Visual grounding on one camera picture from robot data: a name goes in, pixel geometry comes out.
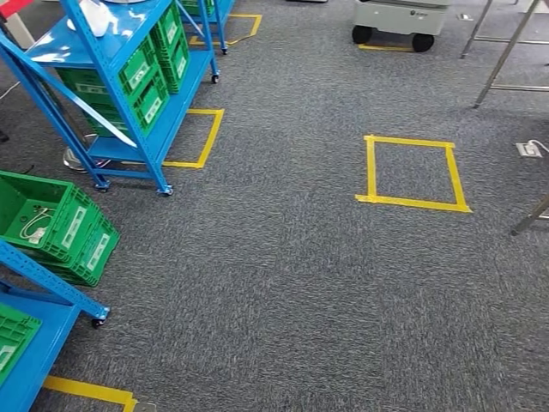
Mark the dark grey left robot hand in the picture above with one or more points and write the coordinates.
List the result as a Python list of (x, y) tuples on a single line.
[(145, 408)]

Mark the white plastic part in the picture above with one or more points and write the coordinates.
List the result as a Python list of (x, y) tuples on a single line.
[(94, 20)]

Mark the white wheeled cart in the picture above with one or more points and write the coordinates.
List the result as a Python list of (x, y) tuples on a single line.
[(399, 17)]

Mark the red barrier belt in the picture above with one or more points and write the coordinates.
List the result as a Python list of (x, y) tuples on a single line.
[(10, 7)]

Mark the yellow floor tape square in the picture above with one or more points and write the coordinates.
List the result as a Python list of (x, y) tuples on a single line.
[(371, 170)]

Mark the steel frame table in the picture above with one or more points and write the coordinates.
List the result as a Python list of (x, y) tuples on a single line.
[(507, 51)]

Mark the blue metal shelf rack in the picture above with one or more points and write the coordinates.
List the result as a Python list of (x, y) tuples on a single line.
[(43, 341), (220, 25), (176, 108)]

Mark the chrome stanchion post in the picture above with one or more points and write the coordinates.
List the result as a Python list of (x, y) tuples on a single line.
[(71, 162)]

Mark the white floor socket plate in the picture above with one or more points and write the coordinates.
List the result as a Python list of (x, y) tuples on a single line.
[(528, 150)]

